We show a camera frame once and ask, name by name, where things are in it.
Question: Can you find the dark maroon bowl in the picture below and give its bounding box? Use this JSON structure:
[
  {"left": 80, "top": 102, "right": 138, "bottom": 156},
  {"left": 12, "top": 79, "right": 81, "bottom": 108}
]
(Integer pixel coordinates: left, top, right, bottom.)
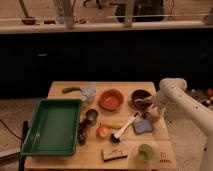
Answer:
[{"left": 129, "top": 89, "right": 152, "bottom": 111}]

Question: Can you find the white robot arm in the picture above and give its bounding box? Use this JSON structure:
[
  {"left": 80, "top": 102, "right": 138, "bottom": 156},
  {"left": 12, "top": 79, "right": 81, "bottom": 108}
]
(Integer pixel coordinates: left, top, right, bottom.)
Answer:
[{"left": 144, "top": 78, "right": 213, "bottom": 171}]

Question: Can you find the green plastic tray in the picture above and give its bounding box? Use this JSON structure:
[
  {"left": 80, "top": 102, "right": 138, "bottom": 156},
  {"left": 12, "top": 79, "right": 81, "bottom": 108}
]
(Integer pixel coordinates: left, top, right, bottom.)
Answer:
[{"left": 21, "top": 99, "right": 81, "bottom": 157}]

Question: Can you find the blue sponge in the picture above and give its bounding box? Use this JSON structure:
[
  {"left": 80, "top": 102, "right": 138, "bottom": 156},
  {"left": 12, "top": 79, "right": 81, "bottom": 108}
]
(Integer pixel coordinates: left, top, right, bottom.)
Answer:
[{"left": 132, "top": 119, "right": 153, "bottom": 135}]

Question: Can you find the yellow banana toy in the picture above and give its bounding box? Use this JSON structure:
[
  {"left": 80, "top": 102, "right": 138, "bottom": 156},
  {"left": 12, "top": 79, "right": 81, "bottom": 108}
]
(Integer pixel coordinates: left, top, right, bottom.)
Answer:
[{"left": 102, "top": 120, "right": 123, "bottom": 129}]

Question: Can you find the green translucent cup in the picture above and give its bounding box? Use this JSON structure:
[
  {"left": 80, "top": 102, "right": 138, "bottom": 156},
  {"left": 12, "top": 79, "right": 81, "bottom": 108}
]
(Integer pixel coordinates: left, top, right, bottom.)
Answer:
[{"left": 137, "top": 144, "right": 154, "bottom": 162}]

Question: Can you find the orange bowl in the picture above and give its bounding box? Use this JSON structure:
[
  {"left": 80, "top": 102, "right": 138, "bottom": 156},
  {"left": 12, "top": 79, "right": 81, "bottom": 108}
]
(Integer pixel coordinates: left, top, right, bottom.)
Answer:
[{"left": 98, "top": 89, "right": 124, "bottom": 111}]

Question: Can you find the small metal cup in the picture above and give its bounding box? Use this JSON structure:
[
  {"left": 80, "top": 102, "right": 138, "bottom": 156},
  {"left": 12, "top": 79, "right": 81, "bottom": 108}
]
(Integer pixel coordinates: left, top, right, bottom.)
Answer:
[{"left": 86, "top": 109, "right": 98, "bottom": 125}]

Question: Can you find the wooden block with black base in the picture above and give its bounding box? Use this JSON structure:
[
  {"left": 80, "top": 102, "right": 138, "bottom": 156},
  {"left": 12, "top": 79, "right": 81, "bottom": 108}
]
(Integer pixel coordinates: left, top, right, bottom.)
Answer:
[{"left": 101, "top": 149, "right": 128, "bottom": 162}]

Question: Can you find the clear plastic cup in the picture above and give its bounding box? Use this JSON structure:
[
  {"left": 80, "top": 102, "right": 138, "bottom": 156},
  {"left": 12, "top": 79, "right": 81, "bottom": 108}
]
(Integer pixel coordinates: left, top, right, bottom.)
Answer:
[{"left": 81, "top": 84, "right": 96, "bottom": 103}]

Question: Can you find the dark brown bottle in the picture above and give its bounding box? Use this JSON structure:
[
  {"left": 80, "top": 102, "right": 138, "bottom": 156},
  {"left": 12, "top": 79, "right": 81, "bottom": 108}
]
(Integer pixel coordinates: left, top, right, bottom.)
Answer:
[{"left": 78, "top": 119, "right": 89, "bottom": 145}]

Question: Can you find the green cucumber toy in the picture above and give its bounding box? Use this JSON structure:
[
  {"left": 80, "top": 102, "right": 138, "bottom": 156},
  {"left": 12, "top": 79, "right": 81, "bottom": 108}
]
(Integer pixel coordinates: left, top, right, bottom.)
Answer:
[{"left": 62, "top": 87, "right": 81, "bottom": 93}]

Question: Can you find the white handled dish brush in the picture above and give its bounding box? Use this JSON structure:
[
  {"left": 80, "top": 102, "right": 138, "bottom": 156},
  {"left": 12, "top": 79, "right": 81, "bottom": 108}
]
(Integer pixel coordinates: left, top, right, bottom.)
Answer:
[{"left": 110, "top": 112, "right": 140, "bottom": 143}]

